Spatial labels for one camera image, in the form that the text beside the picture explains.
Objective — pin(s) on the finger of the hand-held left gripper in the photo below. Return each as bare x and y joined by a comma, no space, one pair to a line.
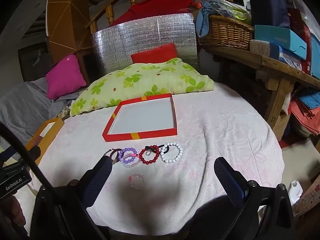
33,153

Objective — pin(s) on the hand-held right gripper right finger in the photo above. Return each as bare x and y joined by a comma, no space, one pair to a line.
228,181

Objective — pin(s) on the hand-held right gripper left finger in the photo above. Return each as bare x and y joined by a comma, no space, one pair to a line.
97,181

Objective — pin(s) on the silver bangle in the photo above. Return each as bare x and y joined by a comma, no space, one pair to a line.
115,161

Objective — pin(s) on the red shallow box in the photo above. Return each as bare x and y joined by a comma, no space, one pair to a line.
142,117

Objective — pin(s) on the grey blanket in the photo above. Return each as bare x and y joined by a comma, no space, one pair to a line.
22,105

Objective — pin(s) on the white plastic device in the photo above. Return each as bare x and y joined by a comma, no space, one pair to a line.
295,191

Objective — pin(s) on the cardboard box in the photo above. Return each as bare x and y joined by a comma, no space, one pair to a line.
281,125

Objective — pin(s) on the magenta pillow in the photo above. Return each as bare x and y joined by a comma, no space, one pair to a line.
63,77

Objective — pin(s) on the pink floral patterned box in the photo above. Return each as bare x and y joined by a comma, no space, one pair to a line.
310,195

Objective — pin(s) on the salmon cloth stack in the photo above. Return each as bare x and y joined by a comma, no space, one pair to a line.
305,120

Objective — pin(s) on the green floral pillow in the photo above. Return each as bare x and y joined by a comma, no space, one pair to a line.
150,80

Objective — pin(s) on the blue folded cloth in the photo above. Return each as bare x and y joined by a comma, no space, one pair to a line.
310,100

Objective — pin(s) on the wooden bench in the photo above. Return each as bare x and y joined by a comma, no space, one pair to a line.
277,66

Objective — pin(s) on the white patterned box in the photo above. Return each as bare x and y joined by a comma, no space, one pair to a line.
260,48

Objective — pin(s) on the blue and white box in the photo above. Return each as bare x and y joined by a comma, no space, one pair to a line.
275,51

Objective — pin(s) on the orange cardboard panel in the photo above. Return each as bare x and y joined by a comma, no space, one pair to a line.
65,17

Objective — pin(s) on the red cushion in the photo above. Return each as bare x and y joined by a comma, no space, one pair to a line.
155,53

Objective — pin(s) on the wicker basket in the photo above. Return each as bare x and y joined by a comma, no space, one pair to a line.
225,32

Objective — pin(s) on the silver insulation mat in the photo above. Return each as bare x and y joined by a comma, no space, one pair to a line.
145,32

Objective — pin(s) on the wooden chair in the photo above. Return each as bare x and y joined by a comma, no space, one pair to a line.
110,12

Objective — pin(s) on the clear plastic bag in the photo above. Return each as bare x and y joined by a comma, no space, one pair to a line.
237,15

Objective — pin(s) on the red bag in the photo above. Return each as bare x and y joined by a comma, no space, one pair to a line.
297,22

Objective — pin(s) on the navy bag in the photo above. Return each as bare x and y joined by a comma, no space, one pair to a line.
267,5

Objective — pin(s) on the red cloth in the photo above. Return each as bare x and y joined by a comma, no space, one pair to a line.
160,5

